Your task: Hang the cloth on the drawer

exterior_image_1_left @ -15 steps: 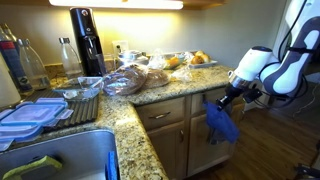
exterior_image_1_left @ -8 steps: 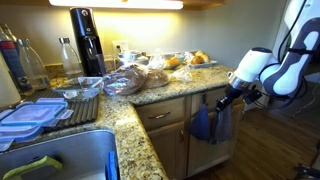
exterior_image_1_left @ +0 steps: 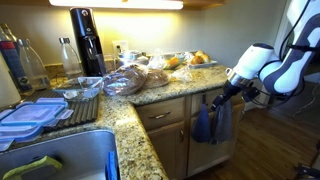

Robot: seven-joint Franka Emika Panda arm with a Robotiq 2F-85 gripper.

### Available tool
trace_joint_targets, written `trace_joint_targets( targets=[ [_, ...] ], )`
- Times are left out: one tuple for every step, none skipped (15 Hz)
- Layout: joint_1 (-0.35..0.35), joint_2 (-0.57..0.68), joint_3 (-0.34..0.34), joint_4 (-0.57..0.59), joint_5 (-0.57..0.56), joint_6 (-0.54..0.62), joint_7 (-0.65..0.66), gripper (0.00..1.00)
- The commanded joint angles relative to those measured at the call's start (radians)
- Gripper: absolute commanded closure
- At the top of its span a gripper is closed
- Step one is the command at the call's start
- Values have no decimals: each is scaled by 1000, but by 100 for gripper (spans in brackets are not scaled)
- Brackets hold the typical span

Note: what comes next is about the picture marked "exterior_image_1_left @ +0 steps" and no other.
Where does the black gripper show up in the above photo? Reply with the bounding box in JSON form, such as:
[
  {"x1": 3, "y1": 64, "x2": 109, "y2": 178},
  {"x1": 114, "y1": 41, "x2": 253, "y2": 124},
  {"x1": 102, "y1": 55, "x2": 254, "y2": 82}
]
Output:
[{"x1": 210, "y1": 80, "x2": 244, "y2": 112}]

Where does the blue terry cloth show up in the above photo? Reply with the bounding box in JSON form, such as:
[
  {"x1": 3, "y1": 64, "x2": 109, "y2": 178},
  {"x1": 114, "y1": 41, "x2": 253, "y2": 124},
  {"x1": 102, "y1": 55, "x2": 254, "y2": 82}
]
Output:
[{"x1": 191, "y1": 103, "x2": 213, "y2": 144}]

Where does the wide wooden drawer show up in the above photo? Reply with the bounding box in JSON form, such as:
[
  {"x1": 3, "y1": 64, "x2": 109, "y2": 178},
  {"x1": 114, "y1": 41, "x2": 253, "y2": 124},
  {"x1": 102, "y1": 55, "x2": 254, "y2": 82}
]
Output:
[{"x1": 191, "y1": 88, "x2": 246, "y2": 116}]

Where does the small wooden drawer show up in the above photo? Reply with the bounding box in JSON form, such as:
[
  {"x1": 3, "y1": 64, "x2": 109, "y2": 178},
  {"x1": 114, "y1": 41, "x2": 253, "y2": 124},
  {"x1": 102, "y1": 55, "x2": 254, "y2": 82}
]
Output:
[{"x1": 135, "y1": 97, "x2": 186, "y2": 131}]

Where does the green sponge cloth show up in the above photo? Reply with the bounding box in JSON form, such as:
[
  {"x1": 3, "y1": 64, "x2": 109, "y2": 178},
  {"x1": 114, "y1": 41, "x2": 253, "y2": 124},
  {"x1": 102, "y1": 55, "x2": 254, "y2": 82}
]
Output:
[{"x1": 2, "y1": 155, "x2": 63, "y2": 180}]

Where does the gray hanging towel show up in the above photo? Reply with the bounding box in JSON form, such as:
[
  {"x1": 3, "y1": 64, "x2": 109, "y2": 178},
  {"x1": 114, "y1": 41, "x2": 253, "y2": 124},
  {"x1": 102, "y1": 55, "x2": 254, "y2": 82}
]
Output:
[{"x1": 210, "y1": 99, "x2": 234, "y2": 145}]

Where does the white rectangular tray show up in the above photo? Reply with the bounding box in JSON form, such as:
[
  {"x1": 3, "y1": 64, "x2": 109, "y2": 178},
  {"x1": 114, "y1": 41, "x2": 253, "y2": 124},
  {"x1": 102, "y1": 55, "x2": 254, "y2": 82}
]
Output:
[{"x1": 188, "y1": 59, "x2": 218, "y2": 70}]

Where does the crumpled clear plastic bag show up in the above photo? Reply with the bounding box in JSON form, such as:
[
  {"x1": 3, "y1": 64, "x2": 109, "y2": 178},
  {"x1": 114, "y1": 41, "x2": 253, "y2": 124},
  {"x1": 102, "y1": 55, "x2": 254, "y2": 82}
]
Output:
[{"x1": 171, "y1": 68, "x2": 194, "y2": 84}]

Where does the wooden cabinet door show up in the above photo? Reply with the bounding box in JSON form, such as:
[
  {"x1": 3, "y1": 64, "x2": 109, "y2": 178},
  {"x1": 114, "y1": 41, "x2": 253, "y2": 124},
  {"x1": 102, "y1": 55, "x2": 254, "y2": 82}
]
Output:
[
  {"x1": 146, "y1": 121, "x2": 186, "y2": 179},
  {"x1": 187, "y1": 103, "x2": 246, "y2": 177}
]

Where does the glass fruit bowl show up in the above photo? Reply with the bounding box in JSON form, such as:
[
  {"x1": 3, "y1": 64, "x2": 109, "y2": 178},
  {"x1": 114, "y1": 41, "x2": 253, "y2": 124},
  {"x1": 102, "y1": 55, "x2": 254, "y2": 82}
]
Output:
[{"x1": 163, "y1": 53, "x2": 188, "y2": 70}]

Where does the yellow orange fruit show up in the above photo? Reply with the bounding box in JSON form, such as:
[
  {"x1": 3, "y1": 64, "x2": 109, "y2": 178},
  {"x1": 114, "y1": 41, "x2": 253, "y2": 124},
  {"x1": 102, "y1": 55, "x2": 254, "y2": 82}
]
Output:
[{"x1": 168, "y1": 56, "x2": 181, "y2": 69}]

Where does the bagged light bread loaf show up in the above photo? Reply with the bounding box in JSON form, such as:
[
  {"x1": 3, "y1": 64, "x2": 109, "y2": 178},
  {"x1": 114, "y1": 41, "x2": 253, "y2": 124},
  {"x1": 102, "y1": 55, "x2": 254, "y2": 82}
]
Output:
[{"x1": 143, "y1": 68, "x2": 171, "y2": 89}]

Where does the knotted clear plastic bag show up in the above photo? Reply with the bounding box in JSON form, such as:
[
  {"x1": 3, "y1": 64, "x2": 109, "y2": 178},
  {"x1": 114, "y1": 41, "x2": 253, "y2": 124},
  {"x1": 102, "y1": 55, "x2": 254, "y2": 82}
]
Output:
[{"x1": 148, "y1": 49, "x2": 168, "y2": 70}]

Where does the bagged dark bread loaf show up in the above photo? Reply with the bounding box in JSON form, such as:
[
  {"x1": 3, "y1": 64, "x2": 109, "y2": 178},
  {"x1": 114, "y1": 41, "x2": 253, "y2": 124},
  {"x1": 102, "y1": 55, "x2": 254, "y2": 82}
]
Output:
[{"x1": 102, "y1": 63, "x2": 148, "y2": 97}]

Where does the black stand base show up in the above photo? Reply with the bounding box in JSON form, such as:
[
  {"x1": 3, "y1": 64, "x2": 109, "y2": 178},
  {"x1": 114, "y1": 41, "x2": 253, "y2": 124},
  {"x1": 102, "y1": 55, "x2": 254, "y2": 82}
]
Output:
[{"x1": 294, "y1": 163, "x2": 320, "y2": 180}]

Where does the blue sponge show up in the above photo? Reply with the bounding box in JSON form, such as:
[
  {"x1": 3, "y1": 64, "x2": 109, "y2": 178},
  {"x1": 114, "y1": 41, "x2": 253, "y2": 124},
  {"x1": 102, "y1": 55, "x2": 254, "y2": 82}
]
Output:
[{"x1": 105, "y1": 151, "x2": 119, "y2": 180}]

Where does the dark ribbed drying mat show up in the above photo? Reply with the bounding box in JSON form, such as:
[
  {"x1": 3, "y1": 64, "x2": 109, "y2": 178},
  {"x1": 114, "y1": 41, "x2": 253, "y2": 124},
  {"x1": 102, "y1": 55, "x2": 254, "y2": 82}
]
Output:
[{"x1": 19, "y1": 89, "x2": 100, "y2": 131}]

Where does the square glass bowl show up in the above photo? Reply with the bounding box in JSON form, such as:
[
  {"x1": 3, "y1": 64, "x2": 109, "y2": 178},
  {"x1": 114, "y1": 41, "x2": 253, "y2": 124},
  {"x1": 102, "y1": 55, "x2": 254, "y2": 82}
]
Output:
[{"x1": 53, "y1": 76, "x2": 104, "y2": 103}]

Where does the under-cabinet light strip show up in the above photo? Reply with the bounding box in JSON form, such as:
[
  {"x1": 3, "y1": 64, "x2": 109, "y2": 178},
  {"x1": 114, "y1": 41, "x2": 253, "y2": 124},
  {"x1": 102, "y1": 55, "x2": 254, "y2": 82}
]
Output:
[{"x1": 49, "y1": 0, "x2": 184, "y2": 10}]

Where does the black soda maker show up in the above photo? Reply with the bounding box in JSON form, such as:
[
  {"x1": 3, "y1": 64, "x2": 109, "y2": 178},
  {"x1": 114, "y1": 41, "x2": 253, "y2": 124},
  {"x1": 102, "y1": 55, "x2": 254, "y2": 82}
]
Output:
[{"x1": 69, "y1": 7, "x2": 108, "y2": 78}]

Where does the clear bottle silver cap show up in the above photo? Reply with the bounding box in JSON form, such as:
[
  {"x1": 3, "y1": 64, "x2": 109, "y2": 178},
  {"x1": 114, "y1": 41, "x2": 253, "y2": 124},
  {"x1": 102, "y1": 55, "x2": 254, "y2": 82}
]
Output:
[{"x1": 59, "y1": 37, "x2": 84, "y2": 79}]

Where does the stainless steel sink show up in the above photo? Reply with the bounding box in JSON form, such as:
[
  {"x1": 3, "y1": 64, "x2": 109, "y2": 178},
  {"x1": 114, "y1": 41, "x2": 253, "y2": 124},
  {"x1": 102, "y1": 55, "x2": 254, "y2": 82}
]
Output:
[{"x1": 0, "y1": 129, "x2": 118, "y2": 180}]

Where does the clear plastic bottle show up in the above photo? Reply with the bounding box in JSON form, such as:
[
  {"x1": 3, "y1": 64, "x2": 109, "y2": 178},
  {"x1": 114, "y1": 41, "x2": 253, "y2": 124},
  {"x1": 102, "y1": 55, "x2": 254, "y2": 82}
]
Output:
[{"x1": 18, "y1": 38, "x2": 51, "y2": 91}]

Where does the dark bottle blue label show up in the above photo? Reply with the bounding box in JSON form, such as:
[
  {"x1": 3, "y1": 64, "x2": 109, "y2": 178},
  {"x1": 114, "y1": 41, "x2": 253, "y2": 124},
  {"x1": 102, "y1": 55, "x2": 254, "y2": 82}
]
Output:
[{"x1": 0, "y1": 23, "x2": 34, "y2": 96}]

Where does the white paper towel roll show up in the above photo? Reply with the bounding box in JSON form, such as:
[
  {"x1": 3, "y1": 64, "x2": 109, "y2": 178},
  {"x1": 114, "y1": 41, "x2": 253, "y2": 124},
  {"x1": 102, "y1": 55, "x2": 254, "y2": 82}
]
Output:
[{"x1": 0, "y1": 56, "x2": 23, "y2": 108}]

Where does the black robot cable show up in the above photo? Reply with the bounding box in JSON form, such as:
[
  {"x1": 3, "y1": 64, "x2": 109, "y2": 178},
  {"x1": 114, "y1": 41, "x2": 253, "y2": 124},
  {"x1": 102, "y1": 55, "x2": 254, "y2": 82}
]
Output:
[
  {"x1": 279, "y1": 0, "x2": 313, "y2": 61},
  {"x1": 246, "y1": 84, "x2": 306, "y2": 108}
]

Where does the metal drawer handle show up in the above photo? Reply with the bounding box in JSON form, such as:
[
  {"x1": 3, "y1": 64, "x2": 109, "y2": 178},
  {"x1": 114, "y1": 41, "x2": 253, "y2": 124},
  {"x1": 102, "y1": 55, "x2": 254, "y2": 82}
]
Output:
[{"x1": 148, "y1": 112, "x2": 172, "y2": 120}]

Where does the white wall outlet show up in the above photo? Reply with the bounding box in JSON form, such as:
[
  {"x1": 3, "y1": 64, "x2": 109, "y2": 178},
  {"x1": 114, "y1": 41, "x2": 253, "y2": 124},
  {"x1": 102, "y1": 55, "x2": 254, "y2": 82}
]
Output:
[{"x1": 112, "y1": 40, "x2": 129, "y2": 56}]

